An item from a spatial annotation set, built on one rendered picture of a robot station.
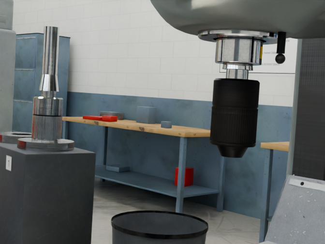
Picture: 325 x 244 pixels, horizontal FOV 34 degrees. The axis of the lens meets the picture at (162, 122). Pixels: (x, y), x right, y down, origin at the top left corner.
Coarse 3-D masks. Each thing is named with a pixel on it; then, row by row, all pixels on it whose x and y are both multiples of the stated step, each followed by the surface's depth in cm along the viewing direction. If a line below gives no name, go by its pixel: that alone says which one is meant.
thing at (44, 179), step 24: (0, 144) 86; (24, 144) 81; (48, 144) 81; (72, 144) 84; (0, 168) 84; (24, 168) 77; (48, 168) 79; (72, 168) 81; (0, 192) 84; (24, 192) 77; (48, 192) 79; (72, 192) 82; (0, 216) 84; (24, 216) 77; (48, 216) 80; (72, 216) 82; (0, 240) 84; (24, 240) 78; (48, 240) 80; (72, 240) 82
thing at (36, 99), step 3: (36, 96) 83; (39, 96) 85; (33, 99) 83; (36, 99) 83; (39, 99) 82; (42, 99) 82; (45, 99) 82; (48, 99) 82; (51, 99) 82; (54, 99) 83; (57, 99) 83; (60, 99) 84; (33, 102) 83; (36, 102) 83; (39, 102) 82; (42, 102) 82; (45, 102) 82; (48, 102) 82; (51, 102) 82; (54, 102) 83; (57, 102) 83; (60, 102) 84
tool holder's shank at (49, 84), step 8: (48, 32) 83; (56, 32) 83; (48, 40) 83; (56, 40) 83; (48, 48) 83; (56, 48) 83; (48, 56) 83; (56, 56) 84; (48, 64) 83; (56, 64) 84; (48, 72) 83; (56, 72) 84; (48, 80) 83; (56, 80) 84; (40, 88) 83; (48, 88) 83; (56, 88) 84; (48, 96) 83
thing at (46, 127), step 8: (40, 104) 82; (48, 104) 82; (56, 104) 83; (32, 112) 84; (40, 112) 82; (48, 112) 82; (56, 112) 83; (32, 120) 84; (40, 120) 82; (48, 120) 82; (56, 120) 83; (32, 128) 84; (40, 128) 82; (48, 128) 83; (56, 128) 83; (32, 136) 83; (40, 136) 83; (48, 136) 83; (56, 136) 83
